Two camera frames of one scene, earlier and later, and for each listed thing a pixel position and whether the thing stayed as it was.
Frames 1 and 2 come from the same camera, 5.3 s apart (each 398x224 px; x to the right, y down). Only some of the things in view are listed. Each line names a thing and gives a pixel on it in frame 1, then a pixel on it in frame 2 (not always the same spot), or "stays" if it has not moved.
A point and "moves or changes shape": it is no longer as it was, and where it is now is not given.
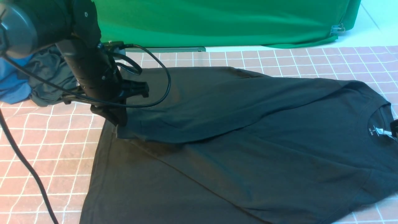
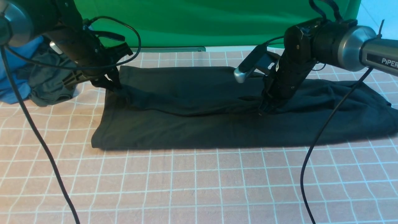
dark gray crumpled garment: (51, 62) stays
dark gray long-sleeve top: (217, 145) moves or changes shape
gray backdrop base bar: (167, 49) stays
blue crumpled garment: (12, 91) stays
